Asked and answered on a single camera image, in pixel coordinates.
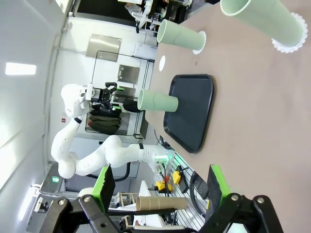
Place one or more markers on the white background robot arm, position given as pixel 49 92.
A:
pixel 142 13

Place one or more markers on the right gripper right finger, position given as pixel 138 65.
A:
pixel 217 187

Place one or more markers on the large metal wall panel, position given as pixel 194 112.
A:
pixel 103 47

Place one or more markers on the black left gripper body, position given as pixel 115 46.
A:
pixel 98 95

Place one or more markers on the rectangular ceiling light panel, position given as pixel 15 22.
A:
pixel 20 68

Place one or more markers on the green exit sign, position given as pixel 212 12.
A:
pixel 55 179

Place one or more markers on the grey slotted mounting platform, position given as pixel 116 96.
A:
pixel 184 163

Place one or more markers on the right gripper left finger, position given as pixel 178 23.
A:
pixel 102 187

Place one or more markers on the brown cardboard tube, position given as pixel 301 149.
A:
pixel 160 202

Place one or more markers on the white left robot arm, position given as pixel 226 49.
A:
pixel 114 150

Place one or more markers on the light green plastic cup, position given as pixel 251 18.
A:
pixel 267 21
pixel 179 36
pixel 158 102

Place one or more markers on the white scalloped paper coaster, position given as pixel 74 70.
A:
pixel 198 51
pixel 162 63
pixel 285 49

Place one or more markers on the yellow box with red button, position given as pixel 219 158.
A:
pixel 164 186

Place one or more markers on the black angle brackets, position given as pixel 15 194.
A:
pixel 202 187

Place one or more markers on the dark green hanging clothes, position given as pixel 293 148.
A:
pixel 104 121

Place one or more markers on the small metal wall panel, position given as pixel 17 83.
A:
pixel 128 74

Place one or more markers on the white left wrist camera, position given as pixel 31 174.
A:
pixel 89 92

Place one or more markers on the black plastic serving tray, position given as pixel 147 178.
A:
pixel 192 116

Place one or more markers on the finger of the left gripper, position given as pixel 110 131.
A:
pixel 110 87
pixel 109 106

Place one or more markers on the black flat mounting plate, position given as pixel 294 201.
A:
pixel 184 182

